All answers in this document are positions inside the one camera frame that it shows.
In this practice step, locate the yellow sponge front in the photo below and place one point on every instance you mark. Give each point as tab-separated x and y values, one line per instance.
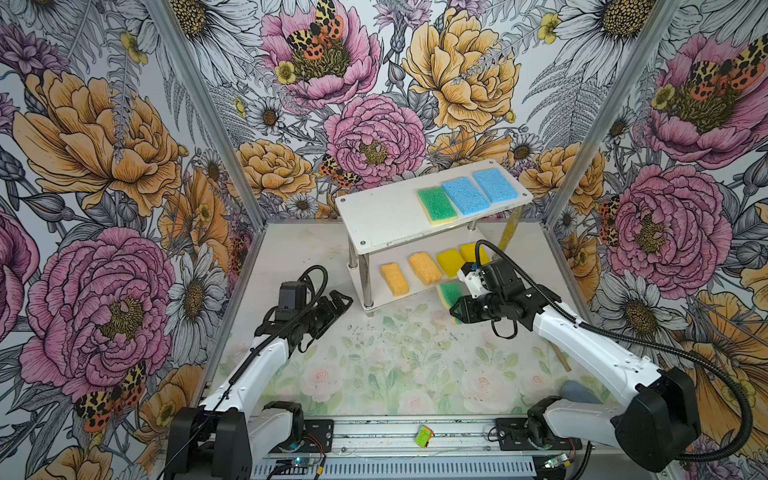
468	253

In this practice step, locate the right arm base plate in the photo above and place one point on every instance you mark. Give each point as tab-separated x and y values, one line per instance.
516	433

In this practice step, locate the blue sponge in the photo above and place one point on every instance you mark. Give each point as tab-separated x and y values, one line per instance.
495	186
466	196

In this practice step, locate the green orange small block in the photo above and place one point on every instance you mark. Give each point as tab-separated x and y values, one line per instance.
423	436

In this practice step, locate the small wooden mallet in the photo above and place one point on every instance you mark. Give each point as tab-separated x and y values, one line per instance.
561	357

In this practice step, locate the green sponge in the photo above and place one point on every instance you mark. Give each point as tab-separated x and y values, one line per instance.
450	293
437	205

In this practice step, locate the yellow sponge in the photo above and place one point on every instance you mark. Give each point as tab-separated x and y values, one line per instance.
450	261
468	253

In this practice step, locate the aluminium front rail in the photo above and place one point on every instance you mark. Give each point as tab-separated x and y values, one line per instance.
381	447

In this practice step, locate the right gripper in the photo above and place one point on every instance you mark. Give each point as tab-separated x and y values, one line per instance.
466	310

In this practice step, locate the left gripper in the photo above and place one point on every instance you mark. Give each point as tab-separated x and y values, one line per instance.
330	313

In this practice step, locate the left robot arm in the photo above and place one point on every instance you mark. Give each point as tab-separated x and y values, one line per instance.
230	431

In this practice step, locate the blue grey oval pad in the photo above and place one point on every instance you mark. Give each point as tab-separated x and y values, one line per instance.
576	392

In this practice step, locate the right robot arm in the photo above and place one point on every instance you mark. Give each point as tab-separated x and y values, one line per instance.
656	418

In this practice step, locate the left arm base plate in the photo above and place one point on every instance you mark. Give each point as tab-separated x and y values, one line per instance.
317	437

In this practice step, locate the white two-tier shelf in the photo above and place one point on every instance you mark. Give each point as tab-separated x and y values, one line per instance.
388	224

